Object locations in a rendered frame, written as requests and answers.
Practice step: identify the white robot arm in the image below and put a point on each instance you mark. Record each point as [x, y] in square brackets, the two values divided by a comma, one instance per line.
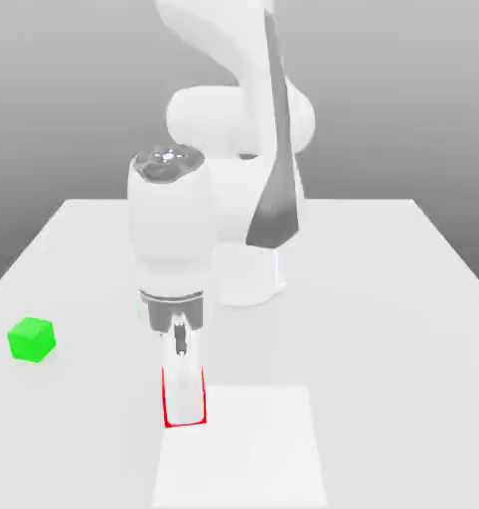
[172, 222]

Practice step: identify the small green cube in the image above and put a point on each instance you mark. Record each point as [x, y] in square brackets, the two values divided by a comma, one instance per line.
[31, 339]

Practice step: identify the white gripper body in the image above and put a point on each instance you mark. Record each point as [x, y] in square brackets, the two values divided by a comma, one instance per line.
[183, 381]

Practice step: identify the small red cube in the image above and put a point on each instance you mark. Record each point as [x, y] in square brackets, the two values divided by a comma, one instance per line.
[165, 413]

